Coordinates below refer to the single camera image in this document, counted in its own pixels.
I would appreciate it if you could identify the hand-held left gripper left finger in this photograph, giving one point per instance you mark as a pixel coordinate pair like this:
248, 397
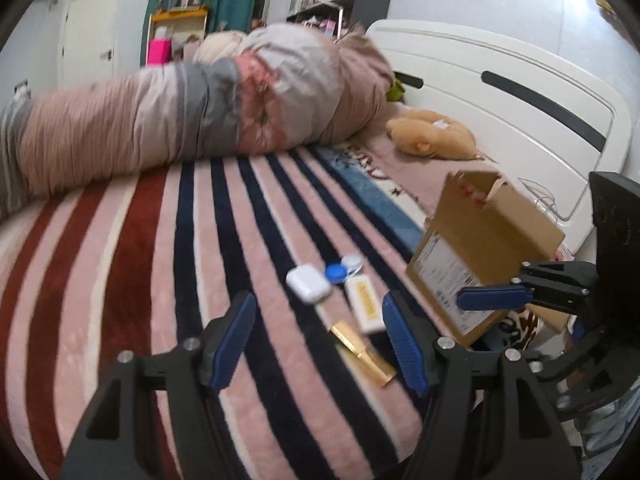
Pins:
234, 340

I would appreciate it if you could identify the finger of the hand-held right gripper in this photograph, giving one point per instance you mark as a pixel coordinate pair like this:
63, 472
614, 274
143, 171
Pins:
492, 297
580, 360

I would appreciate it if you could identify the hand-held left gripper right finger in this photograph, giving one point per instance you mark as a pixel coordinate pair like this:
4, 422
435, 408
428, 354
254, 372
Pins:
403, 346

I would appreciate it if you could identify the gold lipstick tube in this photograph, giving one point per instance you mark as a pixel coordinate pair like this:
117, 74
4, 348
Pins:
362, 353

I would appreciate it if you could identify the brown cardboard box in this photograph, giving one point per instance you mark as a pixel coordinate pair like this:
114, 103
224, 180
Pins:
487, 245

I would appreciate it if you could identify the small white box yellow label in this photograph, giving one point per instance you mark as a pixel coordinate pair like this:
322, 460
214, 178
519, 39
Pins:
365, 305

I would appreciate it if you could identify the white earbuds case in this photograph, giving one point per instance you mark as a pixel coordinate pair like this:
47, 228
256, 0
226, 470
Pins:
308, 282

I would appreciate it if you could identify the blue and white lens case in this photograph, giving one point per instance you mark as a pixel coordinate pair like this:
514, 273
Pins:
342, 267

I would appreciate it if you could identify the leopard print cloth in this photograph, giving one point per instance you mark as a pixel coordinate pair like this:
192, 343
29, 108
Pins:
520, 325

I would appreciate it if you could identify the striped fleece blanket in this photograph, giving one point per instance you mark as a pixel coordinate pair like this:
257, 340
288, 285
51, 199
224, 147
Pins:
125, 270

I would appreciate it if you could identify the white bed headboard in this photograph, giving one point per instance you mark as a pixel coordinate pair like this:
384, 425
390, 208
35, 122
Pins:
525, 125

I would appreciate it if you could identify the pink bed sheet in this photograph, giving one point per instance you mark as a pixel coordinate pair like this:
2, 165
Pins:
425, 175

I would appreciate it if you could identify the blue patterned blanket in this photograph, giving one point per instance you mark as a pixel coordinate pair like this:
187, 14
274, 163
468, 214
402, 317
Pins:
380, 200

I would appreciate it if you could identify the tan plush toy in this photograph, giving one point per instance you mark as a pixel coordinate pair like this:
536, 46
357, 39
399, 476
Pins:
432, 132

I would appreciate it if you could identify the green plush toy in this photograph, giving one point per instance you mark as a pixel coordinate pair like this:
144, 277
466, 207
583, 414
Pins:
395, 90

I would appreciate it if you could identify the rolled pink grey quilt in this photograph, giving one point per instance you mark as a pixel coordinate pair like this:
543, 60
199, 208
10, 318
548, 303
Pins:
200, 110

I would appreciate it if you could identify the cream cushion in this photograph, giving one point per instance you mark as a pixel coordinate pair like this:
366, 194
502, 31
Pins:
220, 46

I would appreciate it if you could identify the bright pink box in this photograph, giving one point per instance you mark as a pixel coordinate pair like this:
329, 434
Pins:
159, 52

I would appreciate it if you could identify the yellow display cabinet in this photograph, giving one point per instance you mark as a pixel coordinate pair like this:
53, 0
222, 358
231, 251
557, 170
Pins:
177, 17

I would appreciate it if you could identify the white door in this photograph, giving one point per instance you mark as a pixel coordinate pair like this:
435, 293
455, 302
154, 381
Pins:
92, 35

